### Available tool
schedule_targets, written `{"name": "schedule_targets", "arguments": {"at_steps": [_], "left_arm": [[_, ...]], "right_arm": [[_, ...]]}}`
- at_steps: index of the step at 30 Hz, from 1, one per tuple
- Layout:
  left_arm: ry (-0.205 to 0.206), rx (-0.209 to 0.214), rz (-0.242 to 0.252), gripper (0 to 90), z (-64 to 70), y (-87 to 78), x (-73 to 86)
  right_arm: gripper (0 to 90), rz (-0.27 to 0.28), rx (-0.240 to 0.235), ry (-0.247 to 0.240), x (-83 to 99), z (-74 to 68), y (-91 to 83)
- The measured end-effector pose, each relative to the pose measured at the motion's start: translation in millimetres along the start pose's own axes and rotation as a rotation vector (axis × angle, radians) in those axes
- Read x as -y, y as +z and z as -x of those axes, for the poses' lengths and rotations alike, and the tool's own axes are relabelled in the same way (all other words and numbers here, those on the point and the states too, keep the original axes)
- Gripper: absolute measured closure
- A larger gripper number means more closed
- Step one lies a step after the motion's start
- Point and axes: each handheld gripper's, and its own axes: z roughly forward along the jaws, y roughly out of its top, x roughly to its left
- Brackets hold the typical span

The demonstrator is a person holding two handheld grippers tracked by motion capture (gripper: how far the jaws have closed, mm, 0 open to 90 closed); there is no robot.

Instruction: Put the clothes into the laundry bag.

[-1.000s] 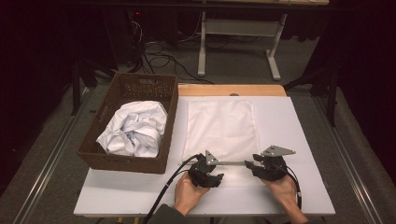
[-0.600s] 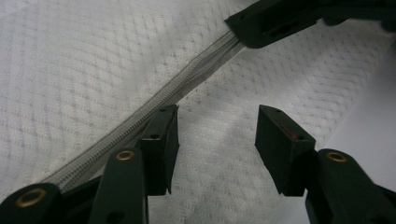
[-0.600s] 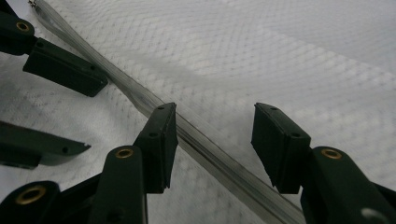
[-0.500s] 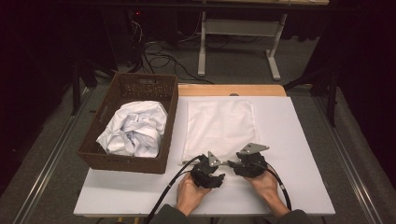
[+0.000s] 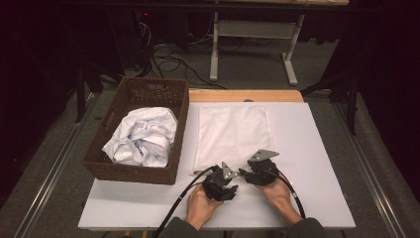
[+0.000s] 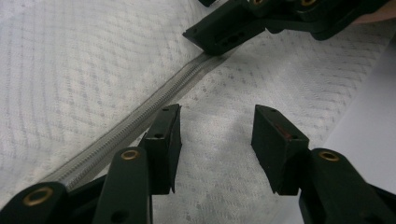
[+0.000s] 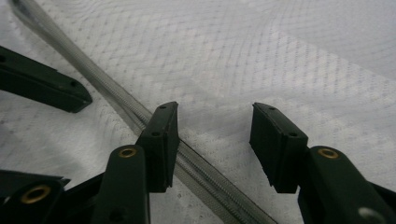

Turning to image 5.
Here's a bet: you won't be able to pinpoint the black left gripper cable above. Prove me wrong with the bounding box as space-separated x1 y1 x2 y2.
153 166 217 238

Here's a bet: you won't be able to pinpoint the black metal stand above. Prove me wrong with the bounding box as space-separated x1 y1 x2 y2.
73 62 127 124
299 67 362 136

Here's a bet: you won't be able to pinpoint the brown wicker basket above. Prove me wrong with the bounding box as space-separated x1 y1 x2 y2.
81 76 190 185

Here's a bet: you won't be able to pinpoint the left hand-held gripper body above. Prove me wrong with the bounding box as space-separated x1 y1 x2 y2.
201 162 240 202

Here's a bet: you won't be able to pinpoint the white shirt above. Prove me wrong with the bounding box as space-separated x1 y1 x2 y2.
101 106 179 169

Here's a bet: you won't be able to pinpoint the black floor cables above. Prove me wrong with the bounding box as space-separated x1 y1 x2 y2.
135 19 229 91

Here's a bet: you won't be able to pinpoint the white metal desk frame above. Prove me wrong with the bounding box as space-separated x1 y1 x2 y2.
209 11 306 86

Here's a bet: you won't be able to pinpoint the person's left hand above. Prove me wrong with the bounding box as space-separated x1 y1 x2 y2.
185 182 225 231

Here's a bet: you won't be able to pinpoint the metal floor rail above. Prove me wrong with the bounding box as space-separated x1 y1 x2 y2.
13 92 97 238
332 101 408 238

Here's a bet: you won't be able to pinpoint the white mesh laundry bag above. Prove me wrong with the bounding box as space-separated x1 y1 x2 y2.
188 104 277 177

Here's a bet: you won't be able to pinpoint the person's right hand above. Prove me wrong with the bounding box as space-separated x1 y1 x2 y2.
256 178 303 227

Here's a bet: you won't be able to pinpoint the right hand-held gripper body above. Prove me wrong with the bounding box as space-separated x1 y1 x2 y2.
247 149 280 186

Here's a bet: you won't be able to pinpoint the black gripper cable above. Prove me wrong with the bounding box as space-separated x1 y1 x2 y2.
274 171 307 220
153 166 217 238

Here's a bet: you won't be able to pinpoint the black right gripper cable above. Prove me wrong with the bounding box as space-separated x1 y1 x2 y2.
274 171 307 220

